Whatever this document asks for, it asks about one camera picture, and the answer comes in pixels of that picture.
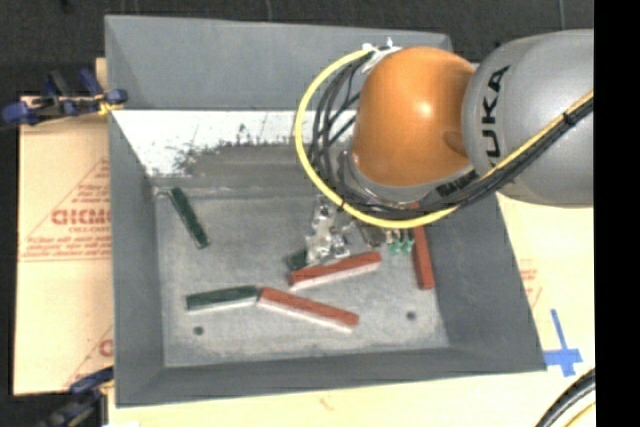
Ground grey metal bin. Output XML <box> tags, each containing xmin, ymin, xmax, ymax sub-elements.
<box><xmin>103</xmin><ymin>14</ymin><xmax>547</xmax><ymax>407</ymax></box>

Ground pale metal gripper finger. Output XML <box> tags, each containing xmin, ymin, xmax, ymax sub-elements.
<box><xmin>310</xmin><ymin>198</ymin><xmax>338</xmax><ymax>240</ymax></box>
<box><xmin>304</xmin><ymin>234</ymin><xmax>351</xmax><ymax>267</ymax></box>

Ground red-brown flat block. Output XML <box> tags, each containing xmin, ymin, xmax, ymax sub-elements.
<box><xmin>255</xmin><ymin>285</ymin><xmax>361</xmax><ymax>335</ymax></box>
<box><xmin>408</xmin><ymin>201</ymin><xmax>437</xmax><ymax>292</ymax></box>
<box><xmin>286</xmin><ymin>250</ymin><xmax>384</xmax><ymax>293</ymax></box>

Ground dark green flat block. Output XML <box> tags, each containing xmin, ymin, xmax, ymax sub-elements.
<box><xmin>184</xmin><ymin>284</ymin><xmax>261</xmax><ymax>313</ymax></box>
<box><xmin>168</xmin><ymin>185</ymin><xmax>211</xmax><ymax>251</ymax></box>
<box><xmin>283</xmin><ymin>248</ymin><xmax>311</xmax><ymax>273</ymax></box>

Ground brown cardboard board red print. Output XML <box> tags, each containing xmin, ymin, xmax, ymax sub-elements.
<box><xmin>12</xmin><ymin>107</ymin><xmax>117</xmax><ymax>397</ymax></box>

